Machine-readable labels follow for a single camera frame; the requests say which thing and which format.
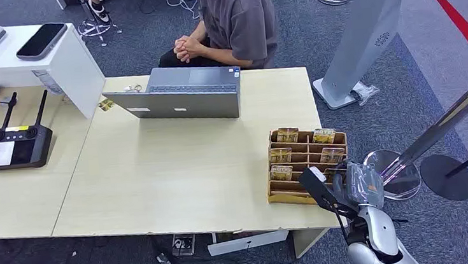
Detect person's right hand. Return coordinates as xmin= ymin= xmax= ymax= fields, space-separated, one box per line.
xmin=173 ymin=33 xmax=201 ymax=55

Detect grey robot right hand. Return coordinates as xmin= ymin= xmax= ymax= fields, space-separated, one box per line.
xmin=329 ymin=159 xmax=388 ymax=214

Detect person's left hand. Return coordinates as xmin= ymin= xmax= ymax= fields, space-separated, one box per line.
xmin=175 ymin=45 xmax=209 ymax=66

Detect person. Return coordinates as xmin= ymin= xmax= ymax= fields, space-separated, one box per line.
xmin=152 ymin=0 xmax=281 ymax=79

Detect wooden card holder rack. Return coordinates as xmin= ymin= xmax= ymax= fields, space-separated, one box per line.
xmin=260 ymin=122 xmax=354 ymax=210

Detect person's legs with shoes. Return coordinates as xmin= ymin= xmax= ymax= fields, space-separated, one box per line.
xmin=87 ymin=0 xmax=118 ymax=27

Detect grey laptop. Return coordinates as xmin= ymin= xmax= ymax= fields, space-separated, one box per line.
xmin=101 ymin=60 xmax=246 ymax=130

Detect white table leg panel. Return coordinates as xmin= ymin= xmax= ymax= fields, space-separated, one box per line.
xmin=292 ymin=227 xmax=332 ymax=260

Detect black stand with round base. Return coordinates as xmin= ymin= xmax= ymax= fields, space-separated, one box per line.
xmin=418 ymin=138 xmax=468 ymax=205

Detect chrome stool base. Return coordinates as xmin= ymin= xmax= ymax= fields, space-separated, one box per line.
xmin=75 ymin=0 xmax=124 ymax=49

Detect clear plastic bag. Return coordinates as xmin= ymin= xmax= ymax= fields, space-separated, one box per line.
xmin=350 ymin=79 xmax=382 ymax=108

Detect chrome stanchion with round base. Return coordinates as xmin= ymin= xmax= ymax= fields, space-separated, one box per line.
xmin=355 ymin=57 xmax=468 ymax=204

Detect white flat box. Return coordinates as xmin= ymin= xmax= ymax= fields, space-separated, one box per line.
xmin=206 ymin=228 xmax=292 ymax=258

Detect black smartphone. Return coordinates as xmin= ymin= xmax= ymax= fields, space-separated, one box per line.
xmin=13 ymin=21 xmax=71 ymax=63

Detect silver kiosk stand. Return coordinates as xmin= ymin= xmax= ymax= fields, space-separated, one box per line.
xmin=305 ymin=0 xmax=468 ymax=112

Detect white desk riser shelf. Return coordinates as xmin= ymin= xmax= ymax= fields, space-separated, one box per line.
xmin=0 ymin=16 xmax=110 ymax=127

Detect power strip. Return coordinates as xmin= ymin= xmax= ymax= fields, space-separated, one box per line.
xmin=169 ymin=232 xmax=197 ymax=258

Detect black remote controller with antennas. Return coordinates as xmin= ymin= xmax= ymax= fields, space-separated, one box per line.
xmin=0 ymin=88 xmax=57 ymax=172

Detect black power adapter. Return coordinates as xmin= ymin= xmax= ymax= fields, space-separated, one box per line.
xmin=155 ymin=251 xmax=175 ymax=264

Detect white floor cable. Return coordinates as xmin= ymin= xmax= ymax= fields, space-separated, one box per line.
xmin=153 ymin=0 xmax=202 ymax=24

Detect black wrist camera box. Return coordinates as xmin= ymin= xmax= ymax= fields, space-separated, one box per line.
xmin=297 ymin=163 xmax=353 ymax=223

